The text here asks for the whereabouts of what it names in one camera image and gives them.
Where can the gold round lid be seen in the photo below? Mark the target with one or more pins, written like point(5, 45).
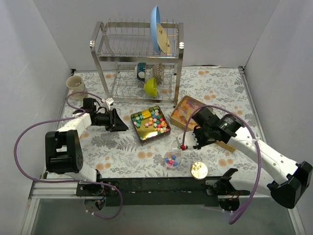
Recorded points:
point(199, 170)

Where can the cream patterned plate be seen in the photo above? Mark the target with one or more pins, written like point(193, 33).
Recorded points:
point(163, 40)

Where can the gold tin with lollipops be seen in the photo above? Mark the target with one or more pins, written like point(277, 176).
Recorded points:
point(226, 146)

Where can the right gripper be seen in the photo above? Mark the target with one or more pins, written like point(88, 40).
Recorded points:
point(198, 137)

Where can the teal and white bowl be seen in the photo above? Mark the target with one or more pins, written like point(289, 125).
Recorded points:
point(140, 71)

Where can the clear glass jar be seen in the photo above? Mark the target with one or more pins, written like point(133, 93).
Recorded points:
point(172, 159)

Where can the dark tin with star candies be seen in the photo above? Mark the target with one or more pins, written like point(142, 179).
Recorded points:
point(150, 124)

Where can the steel two-tier dish rack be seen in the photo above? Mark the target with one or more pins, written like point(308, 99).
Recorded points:
point(117, 48)

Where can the floral ceramic mug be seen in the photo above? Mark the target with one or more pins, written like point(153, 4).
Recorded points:
point(75, 84)

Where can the blue plate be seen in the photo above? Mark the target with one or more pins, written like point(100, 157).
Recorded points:
point(155, 19)

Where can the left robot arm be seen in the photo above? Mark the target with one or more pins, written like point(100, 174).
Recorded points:
point(63, 152)

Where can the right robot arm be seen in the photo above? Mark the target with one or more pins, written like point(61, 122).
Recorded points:
point(290, 179)

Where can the floral table mat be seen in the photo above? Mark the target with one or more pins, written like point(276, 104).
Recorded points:
point(121, 154)

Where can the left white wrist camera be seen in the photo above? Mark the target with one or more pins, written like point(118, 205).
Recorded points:
point(107, 103)

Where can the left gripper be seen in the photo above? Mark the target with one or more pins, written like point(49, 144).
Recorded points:
point(111, 120)

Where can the lime green bowl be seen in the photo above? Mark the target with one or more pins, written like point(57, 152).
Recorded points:
point(150, 87)

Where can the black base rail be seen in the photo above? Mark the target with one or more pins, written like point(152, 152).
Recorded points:
point(174, 190)

